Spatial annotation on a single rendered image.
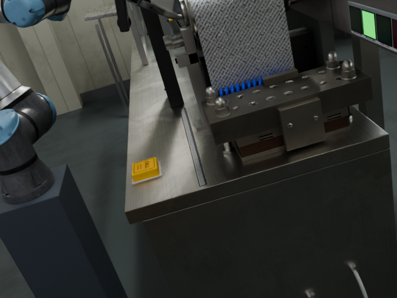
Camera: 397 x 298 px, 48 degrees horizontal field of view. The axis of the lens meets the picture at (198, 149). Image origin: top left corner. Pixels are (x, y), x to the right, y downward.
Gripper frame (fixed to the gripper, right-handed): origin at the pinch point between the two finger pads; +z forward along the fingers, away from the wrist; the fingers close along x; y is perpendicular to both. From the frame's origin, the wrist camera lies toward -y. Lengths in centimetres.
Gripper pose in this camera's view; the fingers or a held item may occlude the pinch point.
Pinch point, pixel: (175, 18)
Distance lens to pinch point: 122.1
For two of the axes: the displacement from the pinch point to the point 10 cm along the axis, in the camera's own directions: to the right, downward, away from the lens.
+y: 4.3, -8.4, -3.4
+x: -1.3, -4.2, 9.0
